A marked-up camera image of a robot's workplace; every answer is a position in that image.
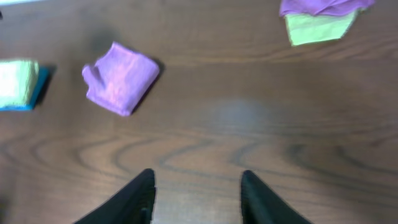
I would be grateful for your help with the light green cloth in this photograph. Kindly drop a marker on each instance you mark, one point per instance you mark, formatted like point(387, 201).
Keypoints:
point(307, 29)

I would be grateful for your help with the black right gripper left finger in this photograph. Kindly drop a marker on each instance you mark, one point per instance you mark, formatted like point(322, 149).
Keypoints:
point(133, 204)

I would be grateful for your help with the pink microfiber cloth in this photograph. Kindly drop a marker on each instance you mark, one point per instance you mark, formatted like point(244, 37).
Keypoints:
point(119, 79)

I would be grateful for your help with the purple crumpled cloth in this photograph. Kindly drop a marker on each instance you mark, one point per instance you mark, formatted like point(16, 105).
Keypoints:
point(323, 7)

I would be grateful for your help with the folded blue cloth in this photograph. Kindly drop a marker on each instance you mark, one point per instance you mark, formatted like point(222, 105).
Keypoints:
point(43, 77)

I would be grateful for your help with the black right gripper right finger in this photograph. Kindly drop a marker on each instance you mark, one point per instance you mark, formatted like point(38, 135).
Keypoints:
point(261, 205)

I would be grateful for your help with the folded green cloth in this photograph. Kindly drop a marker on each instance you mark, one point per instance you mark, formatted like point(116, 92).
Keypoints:
point(18, 80)

